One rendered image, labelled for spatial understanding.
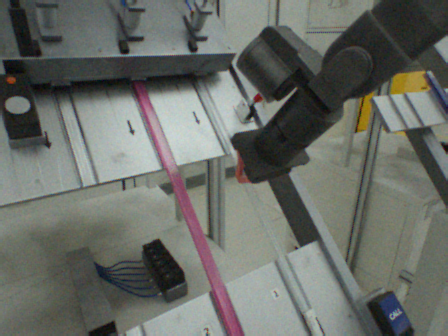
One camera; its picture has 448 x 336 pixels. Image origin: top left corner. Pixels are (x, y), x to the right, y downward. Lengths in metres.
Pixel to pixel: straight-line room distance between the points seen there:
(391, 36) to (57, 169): 0.39
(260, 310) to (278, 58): 0.32
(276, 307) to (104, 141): 0.33
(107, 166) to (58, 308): 0.43
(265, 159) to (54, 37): 0.31
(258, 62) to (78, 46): 0.25
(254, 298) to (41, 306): 0.51
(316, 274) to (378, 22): 0.35
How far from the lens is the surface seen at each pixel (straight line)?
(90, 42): 0.49
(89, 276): 0.78
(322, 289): 0.51
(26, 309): 0.83
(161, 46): 0.52
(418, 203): 1.32
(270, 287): 0.47
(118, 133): 0.48
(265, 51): 0.36
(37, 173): 0.45
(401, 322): 0.54
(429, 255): 0.79
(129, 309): 0.75
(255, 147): 0.41
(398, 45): 0.31
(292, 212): 0.55
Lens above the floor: 1.15
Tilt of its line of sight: 23 degrees down
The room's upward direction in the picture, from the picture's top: straight up
